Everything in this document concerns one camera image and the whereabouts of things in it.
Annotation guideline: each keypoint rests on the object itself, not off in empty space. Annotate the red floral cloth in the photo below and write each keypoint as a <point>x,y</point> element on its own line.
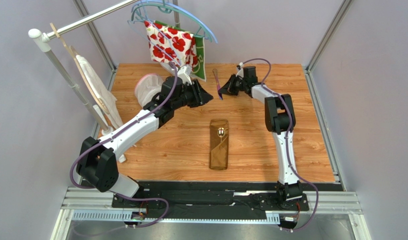
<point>190,53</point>

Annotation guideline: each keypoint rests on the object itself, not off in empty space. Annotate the white mesh garment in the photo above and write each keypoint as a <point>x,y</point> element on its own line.
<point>102,96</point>

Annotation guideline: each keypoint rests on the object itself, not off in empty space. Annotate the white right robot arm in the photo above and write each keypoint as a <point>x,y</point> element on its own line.
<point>280,121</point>

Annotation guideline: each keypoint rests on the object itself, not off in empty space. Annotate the blue plastic hanger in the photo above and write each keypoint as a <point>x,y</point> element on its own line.
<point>138,14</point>

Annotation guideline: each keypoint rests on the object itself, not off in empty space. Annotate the teal plastic hanger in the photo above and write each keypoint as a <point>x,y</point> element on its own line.
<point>170,20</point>

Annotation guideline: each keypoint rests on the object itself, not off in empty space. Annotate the light blue wire hanger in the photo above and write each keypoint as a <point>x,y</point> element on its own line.
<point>164,46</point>

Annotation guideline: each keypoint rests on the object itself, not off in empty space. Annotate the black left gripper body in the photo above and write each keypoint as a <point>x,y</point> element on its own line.
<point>189,97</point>

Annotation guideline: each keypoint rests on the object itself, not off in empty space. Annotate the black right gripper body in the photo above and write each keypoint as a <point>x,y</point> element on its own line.
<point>234,84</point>

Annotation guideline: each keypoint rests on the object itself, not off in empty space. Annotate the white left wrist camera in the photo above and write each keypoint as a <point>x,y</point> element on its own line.
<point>184,74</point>

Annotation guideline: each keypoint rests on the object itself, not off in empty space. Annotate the white mesh laundry basket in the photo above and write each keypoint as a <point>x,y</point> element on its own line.
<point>147,87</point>

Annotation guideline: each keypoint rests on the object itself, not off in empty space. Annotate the white clothes rack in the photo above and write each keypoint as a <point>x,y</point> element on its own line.
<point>42,40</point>

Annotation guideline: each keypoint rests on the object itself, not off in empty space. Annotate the wooden hanger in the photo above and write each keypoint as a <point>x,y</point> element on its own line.
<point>71,50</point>

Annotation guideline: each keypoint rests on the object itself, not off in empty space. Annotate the purple handled knife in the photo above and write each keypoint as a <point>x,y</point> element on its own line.
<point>215,73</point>

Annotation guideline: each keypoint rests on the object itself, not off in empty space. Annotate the gold spoon black handle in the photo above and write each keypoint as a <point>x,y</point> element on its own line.
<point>218,137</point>

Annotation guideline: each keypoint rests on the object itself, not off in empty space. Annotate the green patterned cloth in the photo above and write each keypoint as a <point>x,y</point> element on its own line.
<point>199,70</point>

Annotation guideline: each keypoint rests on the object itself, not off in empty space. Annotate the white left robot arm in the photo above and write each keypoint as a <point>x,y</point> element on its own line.
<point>97,162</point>

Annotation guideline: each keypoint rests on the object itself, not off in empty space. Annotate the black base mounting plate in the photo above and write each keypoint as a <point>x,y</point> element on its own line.
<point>208,200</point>

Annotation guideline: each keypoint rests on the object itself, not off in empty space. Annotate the brown cloth napkin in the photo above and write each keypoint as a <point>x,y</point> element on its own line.
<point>218,158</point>

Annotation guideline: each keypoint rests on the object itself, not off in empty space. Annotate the aluminium frame rail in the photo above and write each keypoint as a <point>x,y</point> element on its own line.
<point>91,205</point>

